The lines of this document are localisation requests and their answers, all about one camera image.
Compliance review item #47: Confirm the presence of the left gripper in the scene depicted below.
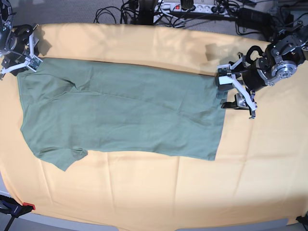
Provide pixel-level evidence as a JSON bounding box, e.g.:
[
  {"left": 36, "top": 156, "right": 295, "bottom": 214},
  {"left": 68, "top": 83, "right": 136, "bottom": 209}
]
[{"left": 221, "top": 45, "right": 271, "bottom": 110}]

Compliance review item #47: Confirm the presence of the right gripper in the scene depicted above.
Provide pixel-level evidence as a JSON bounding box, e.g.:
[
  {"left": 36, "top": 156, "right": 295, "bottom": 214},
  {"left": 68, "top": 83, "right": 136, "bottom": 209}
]
[{"left": 0, "top": 23, "right": 39, "bottom": 72}]

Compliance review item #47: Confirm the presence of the green T-shirt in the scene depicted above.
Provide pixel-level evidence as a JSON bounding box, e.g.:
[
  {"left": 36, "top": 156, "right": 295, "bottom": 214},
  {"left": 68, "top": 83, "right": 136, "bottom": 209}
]
[{"left": 17, "top": 58, "right": 225, "bottom": 170}]

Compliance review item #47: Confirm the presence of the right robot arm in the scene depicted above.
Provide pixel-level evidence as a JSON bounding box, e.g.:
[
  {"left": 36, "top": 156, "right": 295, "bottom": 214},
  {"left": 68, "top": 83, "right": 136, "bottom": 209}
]
[{"left": 0, "top": 0, "right": 42, "bottom": 77}]

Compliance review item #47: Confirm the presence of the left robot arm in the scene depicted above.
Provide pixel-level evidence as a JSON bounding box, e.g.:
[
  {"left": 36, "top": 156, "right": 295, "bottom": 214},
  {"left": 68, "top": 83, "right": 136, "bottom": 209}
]
[{"left": 217, "top": 23, "right": 308, "bottom": 118}]

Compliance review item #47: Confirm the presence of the yellow table cloth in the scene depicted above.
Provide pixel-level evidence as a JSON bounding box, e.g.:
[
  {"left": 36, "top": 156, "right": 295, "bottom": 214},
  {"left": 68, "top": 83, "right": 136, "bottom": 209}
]
[{"left": 0, "top": 24, "right": 308, "bottom": 231}]

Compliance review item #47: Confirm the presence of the black power adapter brick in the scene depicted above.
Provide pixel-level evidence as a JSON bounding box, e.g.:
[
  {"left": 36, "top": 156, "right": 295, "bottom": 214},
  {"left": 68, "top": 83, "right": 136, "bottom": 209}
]
[{"left": 238, "top": 8, "right": 271, "bottom": 24}]

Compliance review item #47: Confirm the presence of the white power strip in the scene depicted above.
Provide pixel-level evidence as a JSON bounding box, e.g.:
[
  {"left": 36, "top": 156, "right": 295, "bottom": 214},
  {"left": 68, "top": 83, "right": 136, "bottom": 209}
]
[{"left": 156, "top": 1, "right": 231, "bottom": 17}]

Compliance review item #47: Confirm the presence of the black clamp right corner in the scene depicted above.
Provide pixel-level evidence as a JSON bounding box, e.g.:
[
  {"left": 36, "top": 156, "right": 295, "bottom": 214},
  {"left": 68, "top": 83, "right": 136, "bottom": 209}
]
[{"left": 296, "top": 214, "right": 308, "bottom": 226}]

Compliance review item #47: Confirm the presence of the blue red bar clamp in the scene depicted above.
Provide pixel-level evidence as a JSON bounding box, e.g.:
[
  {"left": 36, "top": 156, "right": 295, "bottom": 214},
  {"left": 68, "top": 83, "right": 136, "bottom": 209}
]
[{"left": 0, "top": 195, "right": 36, "bottom": 231}]

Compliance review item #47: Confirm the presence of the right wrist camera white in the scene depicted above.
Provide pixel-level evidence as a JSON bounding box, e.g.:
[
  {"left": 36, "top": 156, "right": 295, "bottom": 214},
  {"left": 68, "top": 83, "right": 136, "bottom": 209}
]
[{"left": 27, "top": 55, "right": 43, "bottom": 72}]

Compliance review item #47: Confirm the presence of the black stand post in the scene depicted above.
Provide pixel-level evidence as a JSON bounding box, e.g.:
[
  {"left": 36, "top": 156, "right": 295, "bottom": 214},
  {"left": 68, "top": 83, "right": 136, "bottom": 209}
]
[{"left": 137, "top": 0, "right": 157, "bottom": 26}]

